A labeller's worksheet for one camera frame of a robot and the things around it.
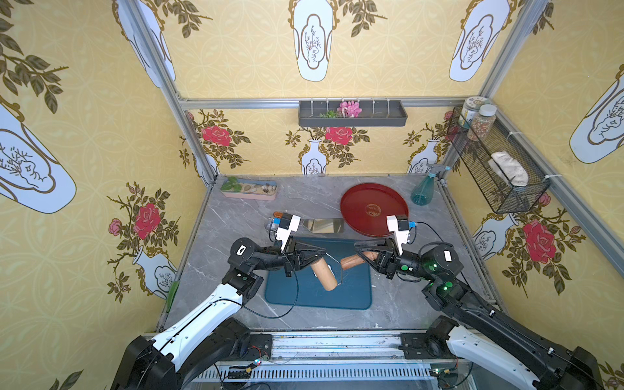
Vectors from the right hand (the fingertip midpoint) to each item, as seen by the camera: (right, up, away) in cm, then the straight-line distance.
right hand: (357, 247), depth 62 cm
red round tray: (+12, +8, +47) cm, 49 cm away
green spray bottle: (+38, +14, +48) cm, 62 cm away
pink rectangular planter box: (-49, +18, +51) cm, 73 cm away
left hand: (-9, -1, +1) cm, 9 cm away
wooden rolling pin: (-9, -7, 0) cm, 11 cm away
